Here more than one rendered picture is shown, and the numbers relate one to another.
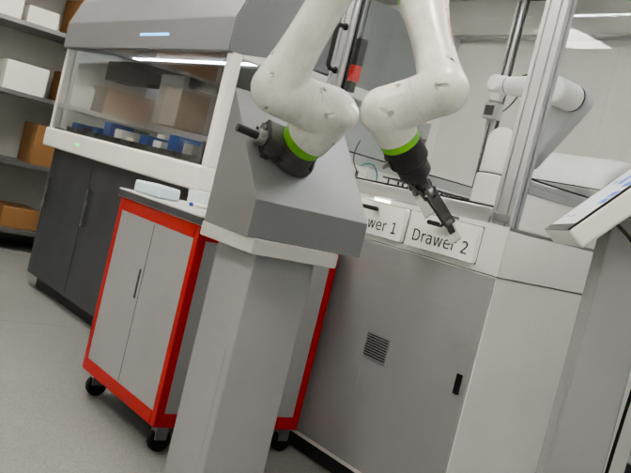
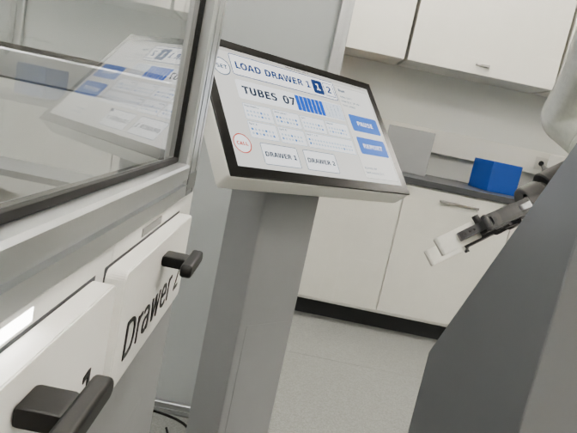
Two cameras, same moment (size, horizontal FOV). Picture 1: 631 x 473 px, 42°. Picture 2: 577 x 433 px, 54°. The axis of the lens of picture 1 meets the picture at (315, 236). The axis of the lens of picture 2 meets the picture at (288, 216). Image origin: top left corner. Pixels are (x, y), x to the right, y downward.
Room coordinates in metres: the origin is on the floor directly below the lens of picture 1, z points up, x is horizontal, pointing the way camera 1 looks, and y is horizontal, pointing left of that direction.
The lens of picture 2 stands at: (2.92, 0.08, 1.07)
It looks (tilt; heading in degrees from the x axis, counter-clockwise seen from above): 10 degrees down; 217
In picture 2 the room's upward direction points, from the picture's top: 12 degrees clockwise
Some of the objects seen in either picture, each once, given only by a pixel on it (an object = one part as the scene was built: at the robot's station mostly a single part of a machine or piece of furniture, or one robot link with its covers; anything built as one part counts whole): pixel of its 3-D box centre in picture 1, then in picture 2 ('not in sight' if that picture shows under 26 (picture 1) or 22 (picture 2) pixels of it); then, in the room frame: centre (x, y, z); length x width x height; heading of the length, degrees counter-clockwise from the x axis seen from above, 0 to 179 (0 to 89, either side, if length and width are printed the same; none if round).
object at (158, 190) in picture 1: (157, 190); not in sight; (2.93, 0.58, 0.78); 0.15 x 0.10 x 0.04; 51
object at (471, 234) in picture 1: (442, 236); (151, 284); (2.53, -0.38, 0.87); 0.29 x 0.02 x 0.11; 38
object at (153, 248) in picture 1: (206, 319); not in sight; (2.91, 0.31, 0.38); 0.62 x 0.58 x 0.76; 38
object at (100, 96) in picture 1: (223, 125); not in sight; (4.34, 0.60, 1.13); 1.78 x 1.14 x 0.45; 38
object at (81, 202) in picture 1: (214, 171); not in sight; (4.36, 0.60, 0.89); 1.86 x 1.21 x 1.78; 38
